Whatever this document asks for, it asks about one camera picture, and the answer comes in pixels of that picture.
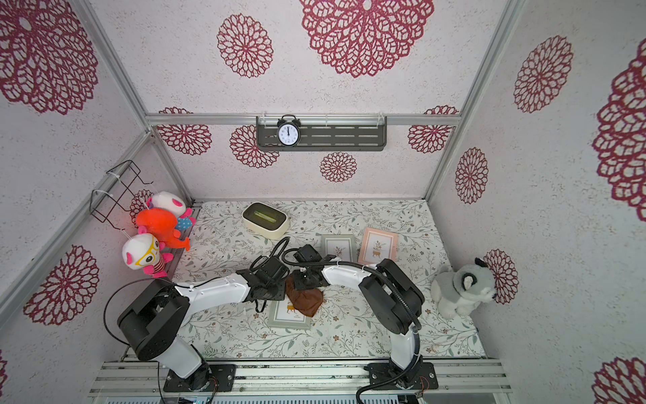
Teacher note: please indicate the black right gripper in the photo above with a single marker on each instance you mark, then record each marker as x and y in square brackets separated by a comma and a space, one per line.
[303, 278]

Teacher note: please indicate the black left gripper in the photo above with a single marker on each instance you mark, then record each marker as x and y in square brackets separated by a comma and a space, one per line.
[282, 291]

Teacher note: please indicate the brown cloth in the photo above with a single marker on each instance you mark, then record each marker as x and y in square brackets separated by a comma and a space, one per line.
[306, 302]

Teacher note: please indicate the green picture frame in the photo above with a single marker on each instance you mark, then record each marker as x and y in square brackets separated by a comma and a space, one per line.
[282, 314]
[342, 246]

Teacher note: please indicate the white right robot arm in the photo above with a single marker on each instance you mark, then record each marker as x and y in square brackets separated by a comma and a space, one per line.
[393, 297]

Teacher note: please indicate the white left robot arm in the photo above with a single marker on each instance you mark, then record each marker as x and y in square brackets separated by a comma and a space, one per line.
[151, 323]

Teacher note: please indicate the cream tissue box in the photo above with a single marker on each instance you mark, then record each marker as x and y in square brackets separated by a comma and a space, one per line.
[266, 220]

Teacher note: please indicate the orange plush toy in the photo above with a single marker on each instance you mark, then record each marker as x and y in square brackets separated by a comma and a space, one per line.
[162, 225]

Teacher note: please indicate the white plush with glasses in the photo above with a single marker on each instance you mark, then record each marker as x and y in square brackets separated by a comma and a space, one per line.
[145, 252]

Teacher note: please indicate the white pink plush toy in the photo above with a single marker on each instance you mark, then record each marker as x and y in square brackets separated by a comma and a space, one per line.
[170, 202]

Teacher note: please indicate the black alarm clock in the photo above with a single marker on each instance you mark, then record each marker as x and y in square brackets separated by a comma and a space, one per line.
[288, 130]

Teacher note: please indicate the grey husky plush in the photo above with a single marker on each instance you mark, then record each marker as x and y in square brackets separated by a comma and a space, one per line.
[459, 292]

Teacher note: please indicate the pink picture frame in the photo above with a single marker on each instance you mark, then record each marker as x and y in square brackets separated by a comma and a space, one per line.
[377, 245]

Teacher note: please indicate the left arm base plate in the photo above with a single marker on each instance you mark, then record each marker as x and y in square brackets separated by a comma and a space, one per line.
[208, 378]

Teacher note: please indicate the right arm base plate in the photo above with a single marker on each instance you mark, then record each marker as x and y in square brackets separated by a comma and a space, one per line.
[387, 376]

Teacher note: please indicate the grey wall shelf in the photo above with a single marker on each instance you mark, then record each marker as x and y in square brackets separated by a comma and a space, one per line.
[327, 136]

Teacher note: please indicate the black wire basket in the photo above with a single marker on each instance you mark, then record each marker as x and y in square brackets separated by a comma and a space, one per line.
[121, 178]

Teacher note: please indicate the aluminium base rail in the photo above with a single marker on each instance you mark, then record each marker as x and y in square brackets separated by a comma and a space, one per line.
[281, 378]

